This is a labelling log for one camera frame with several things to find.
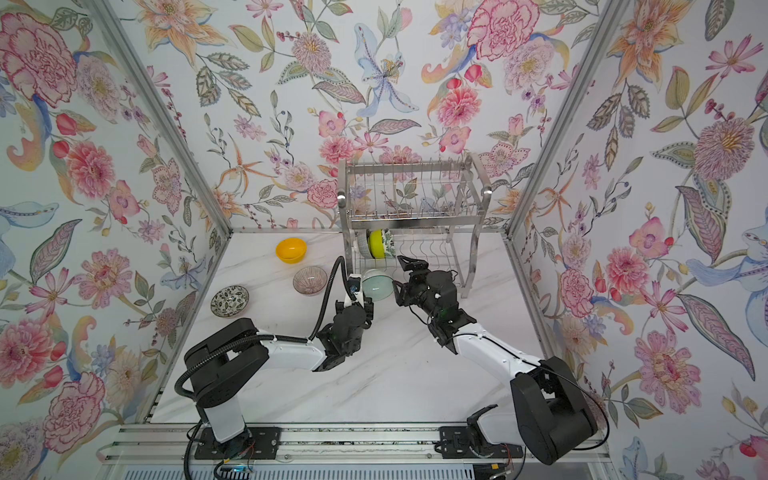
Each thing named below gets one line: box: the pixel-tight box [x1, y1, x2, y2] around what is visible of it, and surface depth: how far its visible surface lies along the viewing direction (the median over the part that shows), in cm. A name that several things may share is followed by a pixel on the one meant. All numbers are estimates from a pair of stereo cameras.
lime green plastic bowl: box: [369, 229, 385, 259], surface depth 105 cm
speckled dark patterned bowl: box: [210, 285, 250, 318], surface depth 100 cm
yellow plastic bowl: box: [275, 237, 308, 264], surface depth 114 cm
